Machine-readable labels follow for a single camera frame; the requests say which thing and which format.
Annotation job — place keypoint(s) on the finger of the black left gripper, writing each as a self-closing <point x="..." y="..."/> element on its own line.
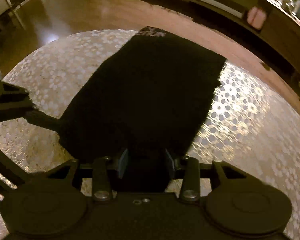
<point x="40" y="119"/>

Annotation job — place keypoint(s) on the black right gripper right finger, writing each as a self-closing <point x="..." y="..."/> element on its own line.
<point x="228" y="183"/>

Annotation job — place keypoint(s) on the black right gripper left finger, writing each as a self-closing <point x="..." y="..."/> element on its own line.
<point x="105" y="174"/>

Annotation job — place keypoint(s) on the black garment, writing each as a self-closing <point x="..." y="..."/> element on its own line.
<point x="144" y="104"/>

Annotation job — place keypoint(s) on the floral lace tablecloth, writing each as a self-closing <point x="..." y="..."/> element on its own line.
<point x="249" y="125"/>

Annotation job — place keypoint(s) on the pink box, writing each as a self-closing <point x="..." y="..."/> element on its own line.
<point x="256" y="17"/>

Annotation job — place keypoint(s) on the dark wooden sideboard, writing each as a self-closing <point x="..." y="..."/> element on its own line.
<point x="279" y="37"/>

